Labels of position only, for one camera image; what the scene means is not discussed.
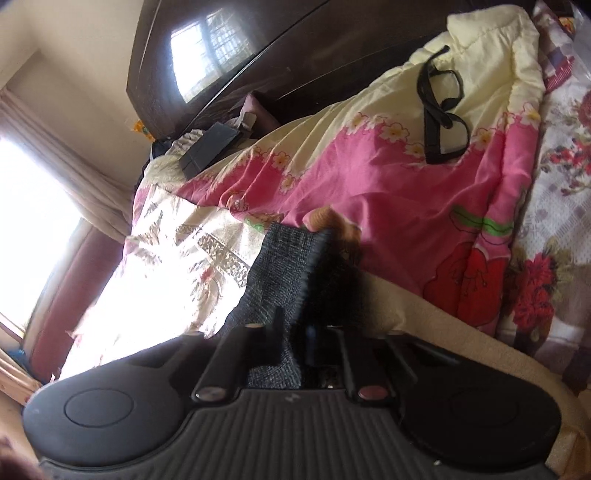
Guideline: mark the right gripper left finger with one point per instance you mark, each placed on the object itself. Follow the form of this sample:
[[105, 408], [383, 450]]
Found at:
[[244, 348]]

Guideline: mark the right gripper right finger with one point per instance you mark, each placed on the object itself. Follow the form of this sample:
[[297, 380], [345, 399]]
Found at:
[[365, 368]]

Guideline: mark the dark grey checked pants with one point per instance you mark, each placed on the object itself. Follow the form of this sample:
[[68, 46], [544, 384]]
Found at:
[[277, 286]]

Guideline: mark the black clothing heap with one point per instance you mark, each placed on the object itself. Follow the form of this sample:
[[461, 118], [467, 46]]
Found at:
[[159, 148]]

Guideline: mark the floral satin bedspread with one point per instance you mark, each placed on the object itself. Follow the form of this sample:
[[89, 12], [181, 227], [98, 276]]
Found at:
[[184, 269]]

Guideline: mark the white floral blanket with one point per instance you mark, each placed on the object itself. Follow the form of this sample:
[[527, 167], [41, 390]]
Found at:
[[546, 307]]

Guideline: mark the maroon padded bench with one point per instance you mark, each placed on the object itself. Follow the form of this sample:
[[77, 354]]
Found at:
[[78, 282]]

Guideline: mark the pink floral quilt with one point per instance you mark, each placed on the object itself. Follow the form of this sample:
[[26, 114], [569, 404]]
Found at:
[[442, 232]]

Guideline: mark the beige window curtain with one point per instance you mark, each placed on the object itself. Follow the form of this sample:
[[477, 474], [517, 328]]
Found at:
[[104, 202]]

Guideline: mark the black framed glasses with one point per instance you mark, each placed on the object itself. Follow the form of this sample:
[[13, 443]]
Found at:
[[437, 114]]

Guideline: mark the yellow orange snack bag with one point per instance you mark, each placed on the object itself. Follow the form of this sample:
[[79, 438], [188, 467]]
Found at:
[[139, 127]]

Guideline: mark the dark wooden headboard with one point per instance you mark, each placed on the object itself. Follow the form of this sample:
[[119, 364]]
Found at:
[[193, 62]]

